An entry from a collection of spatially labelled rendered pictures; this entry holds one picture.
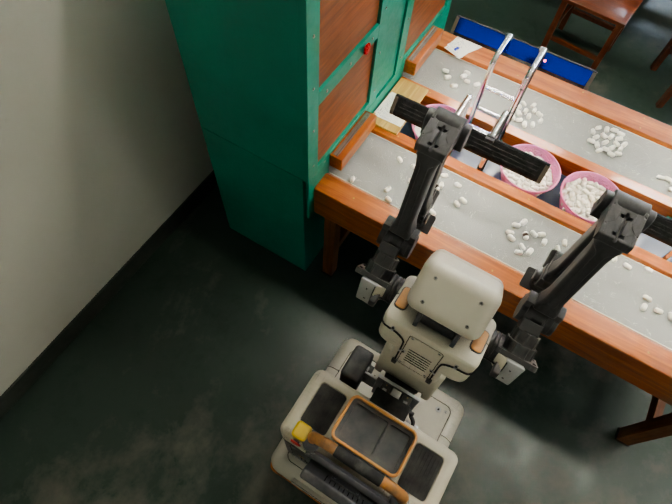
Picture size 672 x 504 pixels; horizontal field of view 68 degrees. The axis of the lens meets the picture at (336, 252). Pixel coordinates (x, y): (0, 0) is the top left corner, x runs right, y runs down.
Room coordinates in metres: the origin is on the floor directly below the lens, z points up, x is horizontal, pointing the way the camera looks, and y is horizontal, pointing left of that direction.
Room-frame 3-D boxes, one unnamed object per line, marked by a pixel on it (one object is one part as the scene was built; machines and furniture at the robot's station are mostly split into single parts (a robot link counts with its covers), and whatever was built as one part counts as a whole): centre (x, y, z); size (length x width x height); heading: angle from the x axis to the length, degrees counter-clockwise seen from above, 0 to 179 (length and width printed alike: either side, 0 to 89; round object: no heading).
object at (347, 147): (1.44, -0.03, 0.83); 0.30 x 0.06 x 0.07; 153
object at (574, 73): (1.79, -0.71, 1.08); 0.62 x 0.08 x 0.07; 63
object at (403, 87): (1.72, -0.23, 0.77); 0.33 x 0.15 x 0.01; 153
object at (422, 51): (2.05, -0.34, 0.83); 0.30 x 0.06 x 0.07; 153
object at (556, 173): (1.42, -0.82, 0.72); 0.27 x 0.27 x 0.10
